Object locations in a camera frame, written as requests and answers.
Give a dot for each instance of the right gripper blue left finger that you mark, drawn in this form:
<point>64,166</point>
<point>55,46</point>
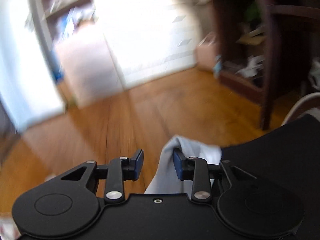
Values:
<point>120,170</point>

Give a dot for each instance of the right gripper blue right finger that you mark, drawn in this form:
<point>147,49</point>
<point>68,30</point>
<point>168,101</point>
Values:
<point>194,169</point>

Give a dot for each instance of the white sweatshirt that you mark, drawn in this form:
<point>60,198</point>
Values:
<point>169,176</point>

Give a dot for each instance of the blue spray bottle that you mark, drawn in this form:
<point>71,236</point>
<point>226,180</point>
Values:
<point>218,66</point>

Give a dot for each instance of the pink handbag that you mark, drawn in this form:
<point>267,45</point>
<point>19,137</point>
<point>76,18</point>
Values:
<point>206,52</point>

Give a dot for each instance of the striped floor rug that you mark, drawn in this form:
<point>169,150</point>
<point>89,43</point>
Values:
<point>308,104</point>

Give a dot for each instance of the white drawer cabinet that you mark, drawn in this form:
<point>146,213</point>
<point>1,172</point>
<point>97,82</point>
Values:
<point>150,39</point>

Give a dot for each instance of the dark wooden desk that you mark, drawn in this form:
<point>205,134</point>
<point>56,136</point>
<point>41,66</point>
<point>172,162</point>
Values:
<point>268,48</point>

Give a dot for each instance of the white bookshelf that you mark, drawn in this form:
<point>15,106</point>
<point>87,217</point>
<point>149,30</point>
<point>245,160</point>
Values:
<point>46,14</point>

